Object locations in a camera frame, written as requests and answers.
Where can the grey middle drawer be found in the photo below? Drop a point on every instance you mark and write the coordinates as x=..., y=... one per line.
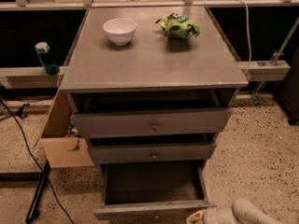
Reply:
x=149, y=153

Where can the diagonal metal strut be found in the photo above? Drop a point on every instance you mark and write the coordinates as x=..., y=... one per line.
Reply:
x=273, y=60

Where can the blue water bottle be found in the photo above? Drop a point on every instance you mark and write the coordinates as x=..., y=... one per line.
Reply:
x=47, y=61

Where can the grey drawer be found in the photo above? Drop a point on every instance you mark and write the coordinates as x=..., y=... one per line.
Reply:
x=153, y=189
x=141, y=123
x=149, y=153

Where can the green crumpled chip bag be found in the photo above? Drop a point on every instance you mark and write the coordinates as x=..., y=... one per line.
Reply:
x=178, y=26

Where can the grey bottom drawer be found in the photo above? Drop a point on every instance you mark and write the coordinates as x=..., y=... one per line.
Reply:
x=153, y=189

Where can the white ceramic bowl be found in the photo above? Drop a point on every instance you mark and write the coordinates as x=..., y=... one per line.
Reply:
x=120, y=31

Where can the black flat bar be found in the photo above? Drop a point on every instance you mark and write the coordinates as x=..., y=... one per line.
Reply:
x=43, y=180

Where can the yellow foam padded gripper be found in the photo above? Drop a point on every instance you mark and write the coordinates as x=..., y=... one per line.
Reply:
x=215, y=216

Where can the grey wooden drawer cabinet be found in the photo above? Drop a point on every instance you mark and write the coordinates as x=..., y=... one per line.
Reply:
x=151, y=72

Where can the open cardboard box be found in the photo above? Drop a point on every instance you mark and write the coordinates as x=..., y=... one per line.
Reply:
x=62, y=149

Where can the dark cabinet at right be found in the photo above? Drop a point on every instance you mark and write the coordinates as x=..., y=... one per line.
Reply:
x=288, y=91

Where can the grey top drawer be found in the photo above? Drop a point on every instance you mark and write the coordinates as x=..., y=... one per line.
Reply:
x=141, y=123

